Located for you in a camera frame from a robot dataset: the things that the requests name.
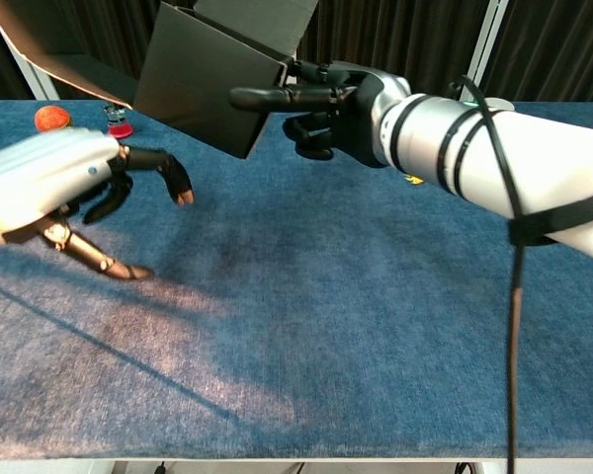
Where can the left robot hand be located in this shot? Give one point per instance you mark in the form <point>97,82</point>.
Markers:
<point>44,168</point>

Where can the black foldable cardboard box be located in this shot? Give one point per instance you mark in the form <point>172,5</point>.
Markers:
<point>197,94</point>

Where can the yellow feather shuttlecock toy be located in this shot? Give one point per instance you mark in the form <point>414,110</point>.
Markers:
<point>414,180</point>

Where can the small figure on red base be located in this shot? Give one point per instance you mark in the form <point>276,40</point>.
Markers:
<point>118,129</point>

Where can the white frame post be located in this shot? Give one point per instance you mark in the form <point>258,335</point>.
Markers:
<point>42,81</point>
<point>486,44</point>

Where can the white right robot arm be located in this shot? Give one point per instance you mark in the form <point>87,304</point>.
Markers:
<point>524,158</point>

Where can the black pleated curtain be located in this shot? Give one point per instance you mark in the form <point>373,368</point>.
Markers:
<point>400,39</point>

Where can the orange ball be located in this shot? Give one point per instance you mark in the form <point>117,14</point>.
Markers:
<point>52,118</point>

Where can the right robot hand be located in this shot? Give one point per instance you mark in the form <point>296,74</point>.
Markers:
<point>361,108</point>

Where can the blue cloth-covered table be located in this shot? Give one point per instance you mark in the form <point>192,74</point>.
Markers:
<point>326,321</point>

